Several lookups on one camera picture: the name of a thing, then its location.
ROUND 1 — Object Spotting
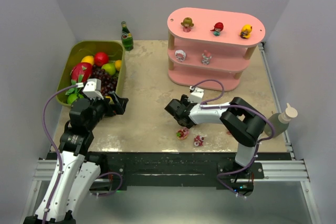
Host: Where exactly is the strawberry cake toy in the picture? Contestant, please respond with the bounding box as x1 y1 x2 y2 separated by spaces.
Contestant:
176 127 190 140

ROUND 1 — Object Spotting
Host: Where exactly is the red white swirl toy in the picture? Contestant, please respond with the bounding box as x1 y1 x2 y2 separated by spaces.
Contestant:
194 135 205 147

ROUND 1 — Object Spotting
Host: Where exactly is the pink round toy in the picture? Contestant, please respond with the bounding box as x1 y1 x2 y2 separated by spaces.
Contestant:
174 50 186 62

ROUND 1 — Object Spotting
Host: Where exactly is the small pink figure toy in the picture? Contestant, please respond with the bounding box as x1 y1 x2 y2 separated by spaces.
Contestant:
201 50 212 65

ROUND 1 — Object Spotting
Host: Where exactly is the brown-haired doll toy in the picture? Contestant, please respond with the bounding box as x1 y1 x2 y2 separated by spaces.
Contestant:
181 17 194 33

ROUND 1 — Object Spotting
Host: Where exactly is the red-haired doll toy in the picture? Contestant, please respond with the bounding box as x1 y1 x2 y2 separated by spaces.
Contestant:
211 22 224 37

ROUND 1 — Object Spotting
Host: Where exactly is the yellow-haired doll toy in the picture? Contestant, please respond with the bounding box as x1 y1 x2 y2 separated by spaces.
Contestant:
239 24 253 39

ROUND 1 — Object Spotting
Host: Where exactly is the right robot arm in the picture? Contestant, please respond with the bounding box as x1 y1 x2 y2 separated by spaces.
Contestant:
165 95 266 167

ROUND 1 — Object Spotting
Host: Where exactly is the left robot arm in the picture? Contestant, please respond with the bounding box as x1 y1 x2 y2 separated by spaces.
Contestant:
24 91 129 223

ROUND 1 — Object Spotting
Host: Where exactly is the pink three-tier shelf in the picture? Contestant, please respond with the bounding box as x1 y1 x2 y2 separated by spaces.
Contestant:
167 7 266 91

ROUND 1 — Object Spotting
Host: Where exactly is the purple grapes bunch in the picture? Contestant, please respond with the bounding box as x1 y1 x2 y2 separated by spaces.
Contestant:
91 68 119 96

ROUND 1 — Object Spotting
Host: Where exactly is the green apple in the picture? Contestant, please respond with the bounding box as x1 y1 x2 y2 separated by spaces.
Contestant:
101 63 116 76

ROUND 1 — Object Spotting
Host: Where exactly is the pink dragon fruit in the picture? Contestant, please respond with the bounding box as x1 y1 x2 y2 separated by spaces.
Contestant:
70 62 92 85

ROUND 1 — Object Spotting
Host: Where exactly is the orange fruit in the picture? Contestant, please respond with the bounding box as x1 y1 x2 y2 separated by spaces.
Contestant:
114 60 122 72

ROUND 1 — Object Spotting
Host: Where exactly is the yellow lemon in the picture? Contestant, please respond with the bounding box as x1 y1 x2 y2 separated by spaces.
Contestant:
81 56 95 65

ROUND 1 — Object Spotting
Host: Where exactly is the olive green fruit bin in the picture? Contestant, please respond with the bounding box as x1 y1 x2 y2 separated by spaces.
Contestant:
57 40 126 97

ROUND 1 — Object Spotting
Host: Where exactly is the green glass bottle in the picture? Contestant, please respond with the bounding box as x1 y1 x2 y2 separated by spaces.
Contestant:
121 21 133 51

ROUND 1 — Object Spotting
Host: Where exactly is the green soap dispenser bottle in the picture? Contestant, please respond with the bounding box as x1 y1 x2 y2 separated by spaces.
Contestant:
268 103 298 137

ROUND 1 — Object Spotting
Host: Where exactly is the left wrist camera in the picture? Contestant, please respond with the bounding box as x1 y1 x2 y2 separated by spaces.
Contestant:
76 78 104 99

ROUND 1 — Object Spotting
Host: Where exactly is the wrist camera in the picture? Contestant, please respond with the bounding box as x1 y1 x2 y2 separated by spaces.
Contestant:
76 78 104 99
188 86 204 103

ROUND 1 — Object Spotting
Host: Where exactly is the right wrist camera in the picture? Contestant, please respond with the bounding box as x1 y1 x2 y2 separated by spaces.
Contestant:
188 86 204 103

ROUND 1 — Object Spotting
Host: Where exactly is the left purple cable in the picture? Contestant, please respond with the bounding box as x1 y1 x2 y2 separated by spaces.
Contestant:
41 82 85 224

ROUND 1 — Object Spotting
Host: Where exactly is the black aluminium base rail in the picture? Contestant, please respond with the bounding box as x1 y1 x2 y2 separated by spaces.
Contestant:
34 151 310 192

